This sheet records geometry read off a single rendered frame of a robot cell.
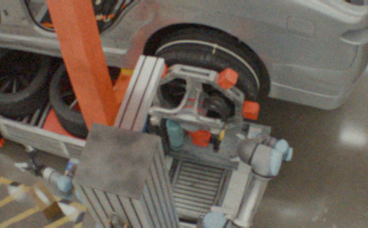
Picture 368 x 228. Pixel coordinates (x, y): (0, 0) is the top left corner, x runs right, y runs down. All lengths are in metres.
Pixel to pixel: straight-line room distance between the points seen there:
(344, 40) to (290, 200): 1.49
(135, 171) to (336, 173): 2.53
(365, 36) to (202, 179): 1.75
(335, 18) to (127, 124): 1.38
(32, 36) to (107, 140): 2.09
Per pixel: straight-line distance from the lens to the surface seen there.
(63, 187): 2.84
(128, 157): 1.93
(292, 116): 4.42
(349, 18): 2.93
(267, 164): 2.70
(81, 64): 2.93
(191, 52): 3.25
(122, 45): 3.63
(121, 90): 3.75
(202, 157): 4.06
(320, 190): 4.13
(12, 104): 4.23
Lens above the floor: 3.69
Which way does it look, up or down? 56 degrees down
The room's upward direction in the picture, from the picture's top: 8 degrees counter-clockwise
